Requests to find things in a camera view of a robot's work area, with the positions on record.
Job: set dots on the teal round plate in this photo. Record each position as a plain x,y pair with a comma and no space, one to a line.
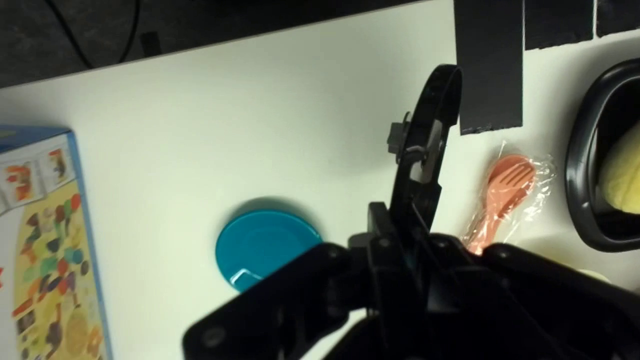
261,243

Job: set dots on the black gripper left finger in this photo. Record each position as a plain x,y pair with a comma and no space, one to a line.
281,292

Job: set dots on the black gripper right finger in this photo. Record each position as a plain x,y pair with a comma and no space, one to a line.
533,301

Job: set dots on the long black rectangular strip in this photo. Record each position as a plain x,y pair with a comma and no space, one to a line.
490,67

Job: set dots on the yellow toy banana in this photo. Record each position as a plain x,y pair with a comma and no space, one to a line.
623,173

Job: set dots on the black plastic tray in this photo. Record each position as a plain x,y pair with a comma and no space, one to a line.
582,166

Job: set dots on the colourful printed blue box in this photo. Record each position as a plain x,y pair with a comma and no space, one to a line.
53,266

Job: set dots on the orange wrapped plastic fork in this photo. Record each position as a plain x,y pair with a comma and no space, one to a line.
502,193

